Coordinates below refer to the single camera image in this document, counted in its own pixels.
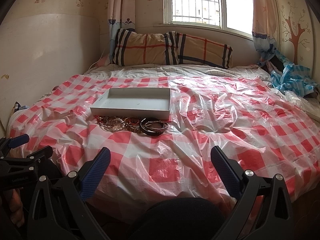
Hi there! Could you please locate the white bead bracelet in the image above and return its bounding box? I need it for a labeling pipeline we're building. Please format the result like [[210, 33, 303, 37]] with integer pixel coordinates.
[[96, 115, 126, 133]]

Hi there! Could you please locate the amber bead bracelet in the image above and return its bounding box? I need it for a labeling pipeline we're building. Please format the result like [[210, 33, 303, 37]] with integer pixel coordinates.
[[123, 116, 142, 133]]

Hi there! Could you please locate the black braided leather bracelet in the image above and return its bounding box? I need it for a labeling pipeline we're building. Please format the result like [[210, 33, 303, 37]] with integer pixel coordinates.
[[139, 117, 169, 137]]

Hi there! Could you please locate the large silver bangle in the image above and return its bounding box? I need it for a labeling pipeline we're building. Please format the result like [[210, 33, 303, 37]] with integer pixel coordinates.
[[144, 121, 168, 133]]

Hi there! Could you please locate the red white checkered plastic sheet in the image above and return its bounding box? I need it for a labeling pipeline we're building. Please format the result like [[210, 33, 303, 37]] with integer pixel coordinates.
[[8, 75, 319, 218]]

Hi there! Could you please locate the white shallow cardboard tray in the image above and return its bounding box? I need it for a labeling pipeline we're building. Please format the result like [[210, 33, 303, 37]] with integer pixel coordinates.
[[90, 87, 171, 120]]

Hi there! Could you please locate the left plaid pillow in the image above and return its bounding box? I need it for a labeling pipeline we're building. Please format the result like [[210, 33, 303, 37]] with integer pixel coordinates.
[[111, 29, 179, 67]]

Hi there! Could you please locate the plaid pillow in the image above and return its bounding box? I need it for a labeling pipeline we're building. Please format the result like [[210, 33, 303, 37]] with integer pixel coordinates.
[[175, 33, 233, 69], [111, 29, 179, 67]]

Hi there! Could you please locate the blue checkered plastic sheet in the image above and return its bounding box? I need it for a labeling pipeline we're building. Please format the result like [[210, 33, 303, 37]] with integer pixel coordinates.
[[259, 50, 319, 97]]

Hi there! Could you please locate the right plaid pillow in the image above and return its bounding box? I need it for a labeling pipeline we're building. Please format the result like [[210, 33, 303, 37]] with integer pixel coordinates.
[[175, 33, 233, 69]]

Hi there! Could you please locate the left pink curtain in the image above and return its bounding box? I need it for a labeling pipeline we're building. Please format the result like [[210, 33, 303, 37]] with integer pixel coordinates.
[[108, 0, 135, 59]]

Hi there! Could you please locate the pink curtain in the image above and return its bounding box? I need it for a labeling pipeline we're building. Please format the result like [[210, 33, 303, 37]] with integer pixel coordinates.
[[252, 0, 279, 66], [108, 0, 135, 59]]

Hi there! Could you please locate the right pink curtain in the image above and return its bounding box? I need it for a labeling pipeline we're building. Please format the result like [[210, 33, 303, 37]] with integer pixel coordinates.
[[252, 0, 279, 66]]

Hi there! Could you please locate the white wall panel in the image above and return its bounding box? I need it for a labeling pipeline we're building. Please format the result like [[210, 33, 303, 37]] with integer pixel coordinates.
[[1, 14, 100, 127]]

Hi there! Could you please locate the white charging cable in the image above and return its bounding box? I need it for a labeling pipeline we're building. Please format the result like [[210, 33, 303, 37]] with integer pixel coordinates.
[[87, 48, 107, 71]]

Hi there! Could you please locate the tree wall sticker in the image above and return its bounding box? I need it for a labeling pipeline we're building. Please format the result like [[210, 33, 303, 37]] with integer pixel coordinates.
[[280, 1, 311, 64]]

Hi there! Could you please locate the window with white frame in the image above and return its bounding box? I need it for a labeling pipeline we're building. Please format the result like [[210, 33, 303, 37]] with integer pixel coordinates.
[[163, 0, 253, 37]]

